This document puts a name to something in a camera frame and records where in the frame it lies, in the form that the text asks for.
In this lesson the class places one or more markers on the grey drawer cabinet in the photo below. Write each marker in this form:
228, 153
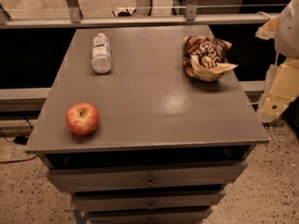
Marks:
150, 111

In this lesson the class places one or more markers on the red apple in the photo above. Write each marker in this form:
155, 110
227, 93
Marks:
82, 119

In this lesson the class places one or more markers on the bottom grey drawer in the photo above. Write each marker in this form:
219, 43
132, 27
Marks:
155, 216

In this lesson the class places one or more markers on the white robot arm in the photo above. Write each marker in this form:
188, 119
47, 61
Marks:
287, 33

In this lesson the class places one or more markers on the grey drawer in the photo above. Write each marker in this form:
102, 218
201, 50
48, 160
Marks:
148, 200
146, 177
155, 216

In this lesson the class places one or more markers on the clear plastic water bottle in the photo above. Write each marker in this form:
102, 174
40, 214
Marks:
101, 57

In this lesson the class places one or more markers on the middle grey drawer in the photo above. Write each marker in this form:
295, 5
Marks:
148, 200

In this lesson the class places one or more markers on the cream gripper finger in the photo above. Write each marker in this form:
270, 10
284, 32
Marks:
268, 30
281, 88

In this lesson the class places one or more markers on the brown crumpled chip bag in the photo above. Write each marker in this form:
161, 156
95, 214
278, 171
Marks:
204, 57

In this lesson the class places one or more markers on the grey metal railing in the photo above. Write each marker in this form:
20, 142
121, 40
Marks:
118, 13

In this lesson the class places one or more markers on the top grey drawer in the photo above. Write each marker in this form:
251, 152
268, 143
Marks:
146, 177

